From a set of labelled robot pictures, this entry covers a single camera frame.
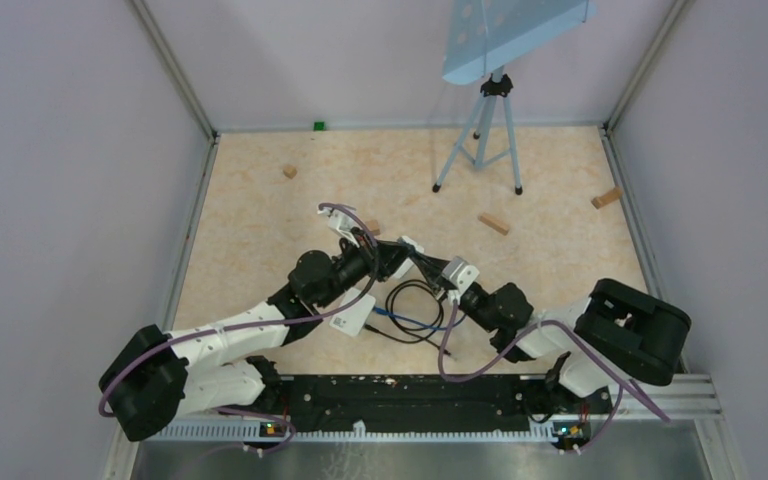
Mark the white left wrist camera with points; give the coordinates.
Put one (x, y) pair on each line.
(341, 219)

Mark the white TP-Link switch box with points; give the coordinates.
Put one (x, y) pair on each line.
(353, 312)

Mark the curved wooden block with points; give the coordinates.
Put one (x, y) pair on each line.
(609, 197)

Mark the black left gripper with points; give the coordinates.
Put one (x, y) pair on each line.
(389, 256)

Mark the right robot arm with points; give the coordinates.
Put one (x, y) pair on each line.
(616, 334)

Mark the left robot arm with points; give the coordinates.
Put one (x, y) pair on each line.
(161, 375)

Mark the long white network switch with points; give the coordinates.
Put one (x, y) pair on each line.
(414, 248)

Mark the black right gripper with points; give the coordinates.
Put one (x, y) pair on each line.
(432, 268)

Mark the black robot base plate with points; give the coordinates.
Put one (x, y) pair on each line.
(422, 403)

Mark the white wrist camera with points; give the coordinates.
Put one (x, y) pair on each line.
(341, 219)
(456, 278)

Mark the small wooden cube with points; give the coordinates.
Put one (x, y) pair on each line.
(373, 227)

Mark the flat wooden plank block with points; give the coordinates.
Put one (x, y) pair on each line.
(495, 223)

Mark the wooden cube near switch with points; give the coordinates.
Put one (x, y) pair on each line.
(289, 171)

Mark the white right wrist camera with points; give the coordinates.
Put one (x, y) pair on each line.
(456, 278)

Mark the light blue tripod stand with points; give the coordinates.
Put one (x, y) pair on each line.
(483, 38)

